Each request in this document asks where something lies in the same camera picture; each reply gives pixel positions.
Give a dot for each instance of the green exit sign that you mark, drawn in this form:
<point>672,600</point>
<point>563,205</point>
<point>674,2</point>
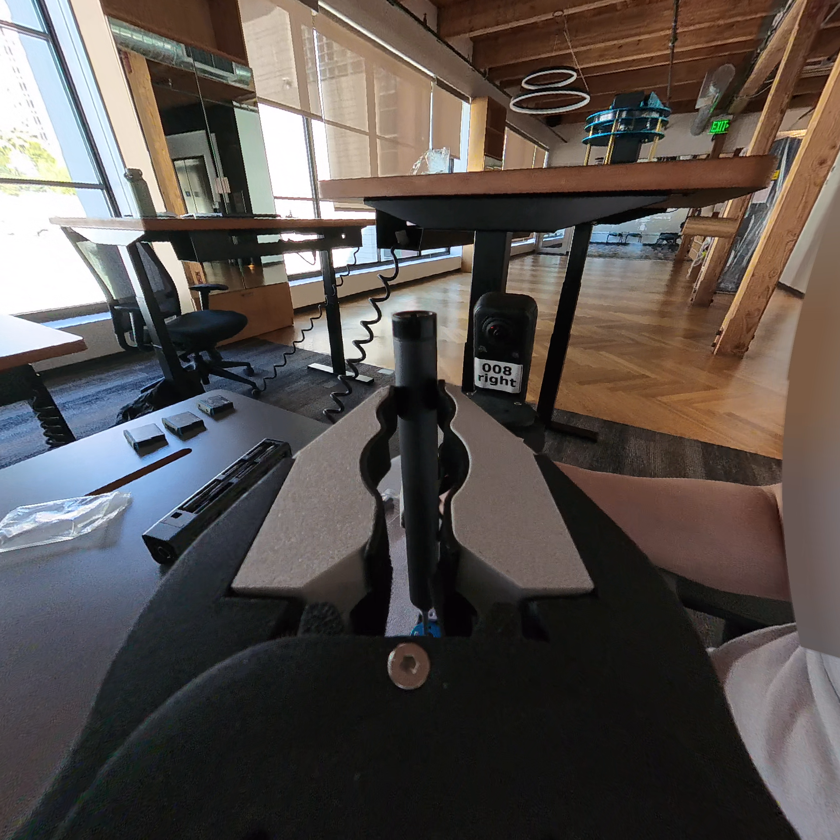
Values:
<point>722,126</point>

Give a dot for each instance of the small black box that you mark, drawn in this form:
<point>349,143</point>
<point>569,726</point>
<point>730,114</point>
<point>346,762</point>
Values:
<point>184,425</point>
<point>216,405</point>
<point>145,438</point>

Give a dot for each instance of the wooden desk with black legs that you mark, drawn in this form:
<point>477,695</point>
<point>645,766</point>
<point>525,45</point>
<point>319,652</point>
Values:
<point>197,224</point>

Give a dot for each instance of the person's right forearm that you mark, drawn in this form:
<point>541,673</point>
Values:
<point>669,525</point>

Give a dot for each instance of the blue metal part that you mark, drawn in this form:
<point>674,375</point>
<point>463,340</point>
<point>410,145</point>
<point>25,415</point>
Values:
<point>423,631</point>

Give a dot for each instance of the wooden support beam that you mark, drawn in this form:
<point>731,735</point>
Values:
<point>774,249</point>

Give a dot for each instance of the dark grey desk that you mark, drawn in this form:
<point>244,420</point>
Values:
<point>65,623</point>

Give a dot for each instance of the person's white garment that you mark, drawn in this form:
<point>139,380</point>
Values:
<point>774,709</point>

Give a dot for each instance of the black office chair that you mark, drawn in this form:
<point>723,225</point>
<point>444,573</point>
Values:
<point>210,325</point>

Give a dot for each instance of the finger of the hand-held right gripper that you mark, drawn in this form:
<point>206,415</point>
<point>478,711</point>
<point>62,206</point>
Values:
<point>392,502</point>

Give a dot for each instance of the tall wooden standing desk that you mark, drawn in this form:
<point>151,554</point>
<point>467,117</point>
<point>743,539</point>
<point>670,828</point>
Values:
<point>525,180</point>

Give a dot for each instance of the silver air duct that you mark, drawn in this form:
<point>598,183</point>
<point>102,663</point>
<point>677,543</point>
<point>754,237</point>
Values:
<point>151,43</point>

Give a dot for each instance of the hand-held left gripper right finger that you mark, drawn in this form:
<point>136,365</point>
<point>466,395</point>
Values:
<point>518,518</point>

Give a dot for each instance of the long black bit case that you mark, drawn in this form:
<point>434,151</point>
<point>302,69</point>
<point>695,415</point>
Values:
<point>216,492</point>

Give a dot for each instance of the brown desk with slot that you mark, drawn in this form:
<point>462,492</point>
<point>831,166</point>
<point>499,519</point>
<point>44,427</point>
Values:
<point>33,338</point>

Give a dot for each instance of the blue tiered robot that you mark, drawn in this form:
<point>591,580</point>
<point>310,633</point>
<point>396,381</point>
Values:
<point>627,118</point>

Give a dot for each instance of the crumpled clear plastic bag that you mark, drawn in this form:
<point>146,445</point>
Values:
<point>433,161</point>

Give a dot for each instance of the grey water bottle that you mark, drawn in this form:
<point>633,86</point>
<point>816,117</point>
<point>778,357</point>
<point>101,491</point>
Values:
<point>139,197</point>

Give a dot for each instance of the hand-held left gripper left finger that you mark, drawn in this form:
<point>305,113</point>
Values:
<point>308,518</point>

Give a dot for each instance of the dark grey electric screwdriver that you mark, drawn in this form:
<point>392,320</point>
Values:
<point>417,459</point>

